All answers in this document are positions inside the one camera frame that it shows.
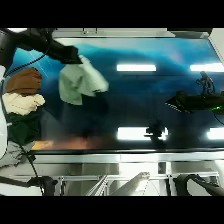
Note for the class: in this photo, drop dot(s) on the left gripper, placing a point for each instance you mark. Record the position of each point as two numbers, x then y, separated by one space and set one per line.
71 55

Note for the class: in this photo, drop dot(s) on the pale green shirt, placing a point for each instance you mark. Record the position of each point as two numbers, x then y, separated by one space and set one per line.
78 83

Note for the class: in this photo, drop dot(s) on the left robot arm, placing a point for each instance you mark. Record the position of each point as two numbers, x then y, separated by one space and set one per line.
31 40

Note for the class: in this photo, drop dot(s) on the dark green garment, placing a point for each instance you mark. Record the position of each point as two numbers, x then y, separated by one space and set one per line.
23 128

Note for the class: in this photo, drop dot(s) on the grey garment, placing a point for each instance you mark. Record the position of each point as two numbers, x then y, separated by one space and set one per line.
13 153

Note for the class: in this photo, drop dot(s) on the cream garment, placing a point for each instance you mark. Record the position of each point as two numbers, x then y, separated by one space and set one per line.
21 103

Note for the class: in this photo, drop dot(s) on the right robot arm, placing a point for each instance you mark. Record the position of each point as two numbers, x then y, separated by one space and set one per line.
200 101

